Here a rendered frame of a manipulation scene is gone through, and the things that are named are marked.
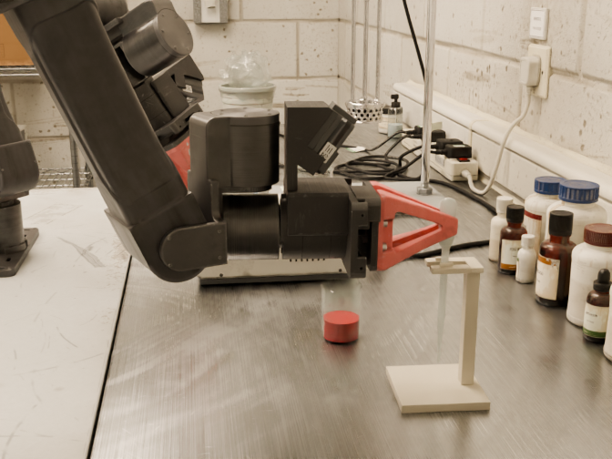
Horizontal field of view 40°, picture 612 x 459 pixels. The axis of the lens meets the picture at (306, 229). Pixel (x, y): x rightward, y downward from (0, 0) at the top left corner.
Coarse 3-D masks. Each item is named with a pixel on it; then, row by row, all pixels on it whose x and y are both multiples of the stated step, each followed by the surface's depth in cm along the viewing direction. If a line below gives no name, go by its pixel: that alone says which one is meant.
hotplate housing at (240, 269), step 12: (228, 264) 104; (240, 264) 105; (252, 264) 105; (264, 264) 105; (276, 264) 105; (288, 264) 105; (300, 264) 106; (312, 264) 106; (324, 264) 106; (336, 264) 106; (204, 276) 105; (216, 276) 105; (228, 276) 105; (240, 276) 106; (252, 276) 106; (264, 276) 106; (276, 276) 106; (288, 276) 106; (300, 276) 106; (312, 276) 107; (324, 276) 107; (336, 276) 107; (348, 276) 107
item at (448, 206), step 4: (444, 200) 73; (448, 200) 73; (452, 200) 73; (440, 204) 73; (444, 204) 73; (448, 204) 73; (452, 204) 73; (444, 208) 73; (448, 208) 73; (452, 208) 73; (444, 212) 73; (448, 212) 73; (452, 212) 73; (444, 240) 74; (448, 240) 74; (452, 240) 74; (444, 244) 74; (448, 244) 74
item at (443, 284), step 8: (448, 248) 74; (448, 256) 74; (440, 280) 75; (440, 288) 75; (440, 296) 75; (440, 304) 76; (440, 312) 76; (440, 320) 76; (440, 328) 76; (440, 336) 76; (440, 344) 77; (440, 352) 77
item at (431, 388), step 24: (432, 264) 75; (456, 264) 75; (480, 264) 74; (408, 384) 78; (432, 384) 78; (456, 384) 78; (408, 408) 74; (432, 408) 74; (456, 408) 74; (480, 408) 75
